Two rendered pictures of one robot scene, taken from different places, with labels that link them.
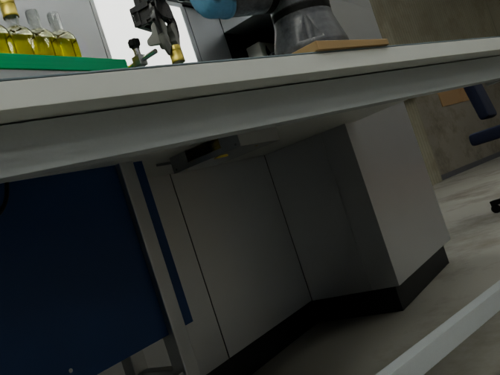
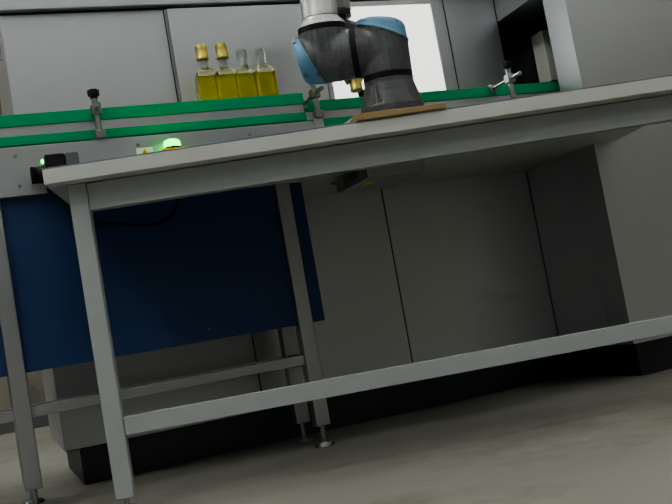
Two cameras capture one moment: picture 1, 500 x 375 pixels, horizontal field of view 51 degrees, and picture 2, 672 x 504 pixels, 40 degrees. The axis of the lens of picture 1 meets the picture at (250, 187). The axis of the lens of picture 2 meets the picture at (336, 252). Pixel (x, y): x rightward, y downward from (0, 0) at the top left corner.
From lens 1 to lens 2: 1.47 m
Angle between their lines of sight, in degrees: 32
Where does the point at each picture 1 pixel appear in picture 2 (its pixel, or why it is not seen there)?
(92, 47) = not seen: hidden behind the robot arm
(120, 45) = not seen: hidden behind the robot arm
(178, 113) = (239, 168)
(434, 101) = not seen: outside the picture
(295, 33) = (367, 98)
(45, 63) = (226, 105)
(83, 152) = (173, 191)
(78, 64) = (255, 102)
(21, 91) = (136, 161)
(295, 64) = (332, 133)
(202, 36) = (460, 31)
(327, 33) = (387, 101)
